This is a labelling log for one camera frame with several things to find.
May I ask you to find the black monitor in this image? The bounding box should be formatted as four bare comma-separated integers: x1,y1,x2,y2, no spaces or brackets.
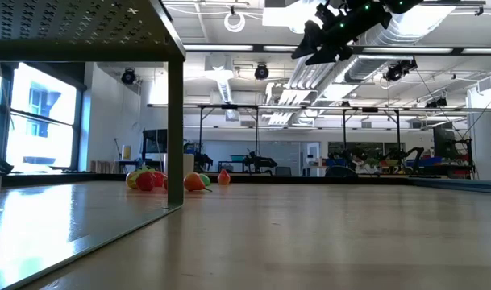
142,128,169,155

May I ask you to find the black background machine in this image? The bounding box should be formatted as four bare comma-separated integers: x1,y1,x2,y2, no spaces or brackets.
432,126,476,179

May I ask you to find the blue storage bin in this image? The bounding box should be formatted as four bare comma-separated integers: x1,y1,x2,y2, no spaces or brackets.
406,157,443,168

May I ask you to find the black chair back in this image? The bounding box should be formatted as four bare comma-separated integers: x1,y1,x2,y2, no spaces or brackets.
324,164,359,178

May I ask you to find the white cable coil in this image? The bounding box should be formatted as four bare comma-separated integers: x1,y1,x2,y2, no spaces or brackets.
223,10,246,34

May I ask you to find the large window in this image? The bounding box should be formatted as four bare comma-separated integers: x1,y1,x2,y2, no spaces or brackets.
0,60,86,173

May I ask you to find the black aluminium table frame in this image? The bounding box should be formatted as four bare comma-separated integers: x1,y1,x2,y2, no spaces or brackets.
0,172,491,195

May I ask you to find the black metal gantry frame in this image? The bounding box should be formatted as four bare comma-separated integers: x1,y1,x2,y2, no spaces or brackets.
341,106,402,164
198,103,260,167

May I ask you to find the black round ceiling spotlight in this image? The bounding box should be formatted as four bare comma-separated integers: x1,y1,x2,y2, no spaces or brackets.
253,63,270,81
120,67,137,85

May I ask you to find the white cabinet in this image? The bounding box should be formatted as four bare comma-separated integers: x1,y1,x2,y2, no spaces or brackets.
466,86,491,182

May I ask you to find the bright ceiling light panel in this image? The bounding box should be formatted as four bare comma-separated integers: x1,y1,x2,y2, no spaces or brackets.
262,0,335,35

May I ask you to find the silver ventilation duct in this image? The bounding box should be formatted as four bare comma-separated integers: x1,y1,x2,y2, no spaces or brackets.
343,0,458,84

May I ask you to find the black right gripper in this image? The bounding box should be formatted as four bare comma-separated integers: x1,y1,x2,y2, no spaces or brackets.
291,2,393,65

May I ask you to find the green perforated metal stand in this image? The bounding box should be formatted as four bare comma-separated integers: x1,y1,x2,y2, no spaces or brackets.
0,0,186,290

